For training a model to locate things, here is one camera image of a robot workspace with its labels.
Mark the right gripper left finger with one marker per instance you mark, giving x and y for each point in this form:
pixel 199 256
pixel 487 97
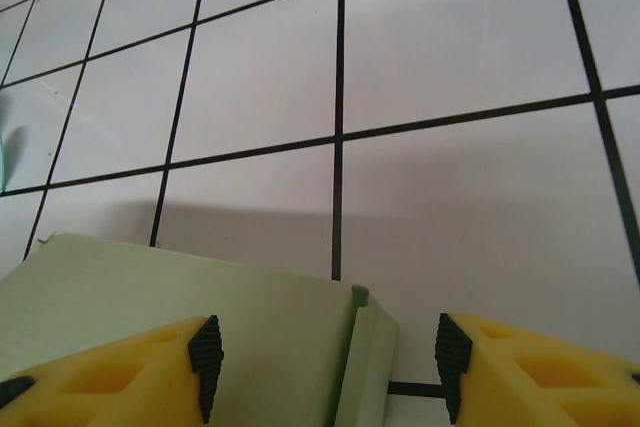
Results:
pixel 100 387

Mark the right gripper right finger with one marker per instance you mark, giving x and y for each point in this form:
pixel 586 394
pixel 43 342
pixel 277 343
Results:
pixel 550 387

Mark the green paper box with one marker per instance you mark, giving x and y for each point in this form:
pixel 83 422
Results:
pixel 200 287

